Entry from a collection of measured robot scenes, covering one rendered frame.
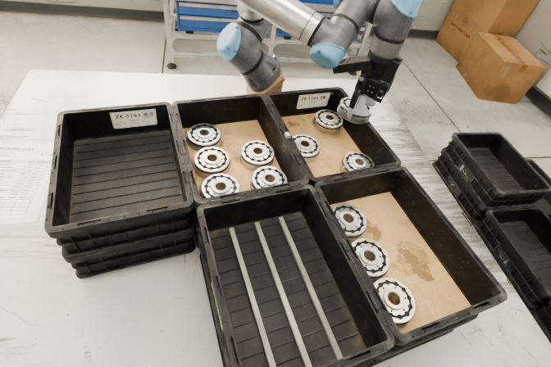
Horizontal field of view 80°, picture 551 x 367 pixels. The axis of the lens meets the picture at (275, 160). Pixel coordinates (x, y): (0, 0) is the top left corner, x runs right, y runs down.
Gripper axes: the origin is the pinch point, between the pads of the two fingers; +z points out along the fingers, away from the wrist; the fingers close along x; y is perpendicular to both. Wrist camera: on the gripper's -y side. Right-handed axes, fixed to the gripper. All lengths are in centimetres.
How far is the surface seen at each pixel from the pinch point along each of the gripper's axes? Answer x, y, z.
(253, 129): -9.5, -27.0, 16.5
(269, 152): -18.1, -15.8, 13.7
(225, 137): -18.5, -31.9, 16.6
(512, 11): 322, 56, 36
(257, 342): -64, 10, 17
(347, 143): 5.7, 1.8, 16.4
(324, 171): -11.5, 0.9, 16.4
